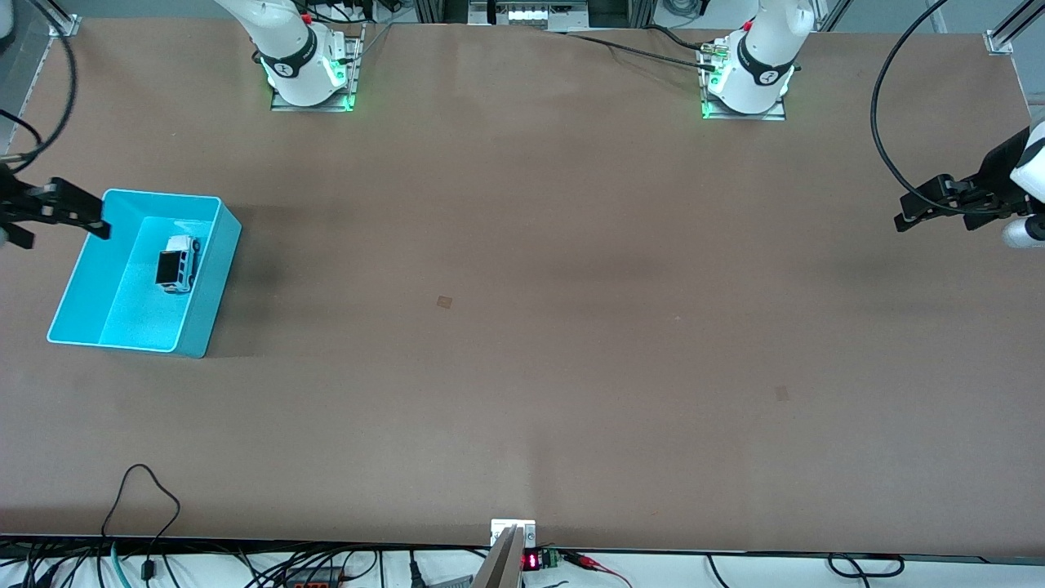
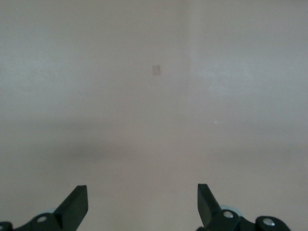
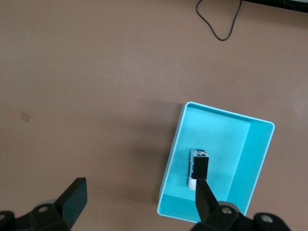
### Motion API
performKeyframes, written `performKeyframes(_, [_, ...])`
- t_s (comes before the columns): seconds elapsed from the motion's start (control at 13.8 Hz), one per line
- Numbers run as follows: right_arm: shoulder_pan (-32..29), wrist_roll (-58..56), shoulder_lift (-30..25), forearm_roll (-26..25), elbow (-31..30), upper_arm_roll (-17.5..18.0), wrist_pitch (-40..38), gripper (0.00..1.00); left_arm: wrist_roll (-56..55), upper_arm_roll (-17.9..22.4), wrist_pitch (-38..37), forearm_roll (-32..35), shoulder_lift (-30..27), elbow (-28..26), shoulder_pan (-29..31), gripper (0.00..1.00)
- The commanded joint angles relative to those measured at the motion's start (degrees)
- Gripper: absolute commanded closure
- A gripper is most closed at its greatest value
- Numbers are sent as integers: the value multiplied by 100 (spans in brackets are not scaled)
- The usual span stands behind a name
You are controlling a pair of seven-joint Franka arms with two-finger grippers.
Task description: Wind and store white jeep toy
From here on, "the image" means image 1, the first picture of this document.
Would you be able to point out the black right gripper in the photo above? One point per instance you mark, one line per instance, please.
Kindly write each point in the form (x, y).
(11, 202)

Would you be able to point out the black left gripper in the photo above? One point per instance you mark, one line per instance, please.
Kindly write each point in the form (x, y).
(998, 176)

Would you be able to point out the white jeep toy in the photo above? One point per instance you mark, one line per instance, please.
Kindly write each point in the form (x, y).
(178, 265)

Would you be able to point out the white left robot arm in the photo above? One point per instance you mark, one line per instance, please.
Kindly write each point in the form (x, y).
(759, 73)

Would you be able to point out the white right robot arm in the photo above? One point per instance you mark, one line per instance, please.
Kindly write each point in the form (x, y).
(286, 49)

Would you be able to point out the turquoise plastic bin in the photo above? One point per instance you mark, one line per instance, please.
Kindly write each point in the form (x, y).
(122, 310)

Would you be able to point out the black power strip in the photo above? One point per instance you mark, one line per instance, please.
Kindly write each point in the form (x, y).
(314, 584)

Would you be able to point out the white control box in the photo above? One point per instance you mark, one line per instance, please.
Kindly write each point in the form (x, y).
(531, 15)

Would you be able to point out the red clip leads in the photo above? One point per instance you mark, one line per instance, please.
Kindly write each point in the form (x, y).
(584, 560)

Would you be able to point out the green terminal block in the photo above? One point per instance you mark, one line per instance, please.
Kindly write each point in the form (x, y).
(551, 559)

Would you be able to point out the white mounting plate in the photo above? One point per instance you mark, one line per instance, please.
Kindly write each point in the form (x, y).
(513, 527)

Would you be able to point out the red LED display module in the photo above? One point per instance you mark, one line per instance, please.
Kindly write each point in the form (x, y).
(531, 562)

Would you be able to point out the aluminium corner bracket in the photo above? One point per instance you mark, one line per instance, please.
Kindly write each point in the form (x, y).
(998, 42)
(65, 24)

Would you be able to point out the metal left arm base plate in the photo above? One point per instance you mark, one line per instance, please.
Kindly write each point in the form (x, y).
(775, 116)

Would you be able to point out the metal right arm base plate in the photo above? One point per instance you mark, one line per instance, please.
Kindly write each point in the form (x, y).
(286, 104)

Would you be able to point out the aluminium mount bar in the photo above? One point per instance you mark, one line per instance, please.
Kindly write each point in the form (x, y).
(500, 567)

